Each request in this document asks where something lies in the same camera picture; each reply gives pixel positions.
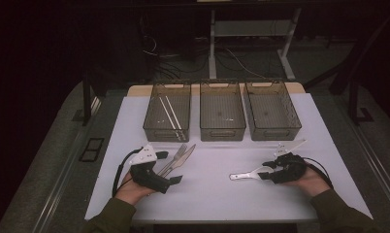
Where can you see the white ceramic spoon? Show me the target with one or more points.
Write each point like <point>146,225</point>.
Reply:
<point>241,176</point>

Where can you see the person's left hand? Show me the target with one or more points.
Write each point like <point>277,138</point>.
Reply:
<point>130,193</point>

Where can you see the white table mat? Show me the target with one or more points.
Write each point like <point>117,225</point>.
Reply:
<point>215,200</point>

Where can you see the white metal table frame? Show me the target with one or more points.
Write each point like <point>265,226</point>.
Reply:
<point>212,48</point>

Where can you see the metal floor rail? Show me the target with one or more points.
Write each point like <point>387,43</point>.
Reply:
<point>58,194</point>
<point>377,161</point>

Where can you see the metal serrated knife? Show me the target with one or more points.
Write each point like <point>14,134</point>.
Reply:
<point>186,157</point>

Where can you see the black metal stand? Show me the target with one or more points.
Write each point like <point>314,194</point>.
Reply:
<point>354,103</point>
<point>85,103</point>

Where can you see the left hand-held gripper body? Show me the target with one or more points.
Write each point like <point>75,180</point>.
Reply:
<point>147,178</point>

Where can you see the metal fork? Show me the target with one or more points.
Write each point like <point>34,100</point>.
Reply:
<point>180,152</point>

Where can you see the transparent brown plastic bin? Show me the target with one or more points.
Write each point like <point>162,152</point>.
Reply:
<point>272,111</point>
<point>222,111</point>
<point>154,113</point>

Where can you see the person's right hand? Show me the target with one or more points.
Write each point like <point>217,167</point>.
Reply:
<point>312,184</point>

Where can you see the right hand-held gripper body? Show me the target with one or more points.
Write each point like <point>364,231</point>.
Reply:
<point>291,170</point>

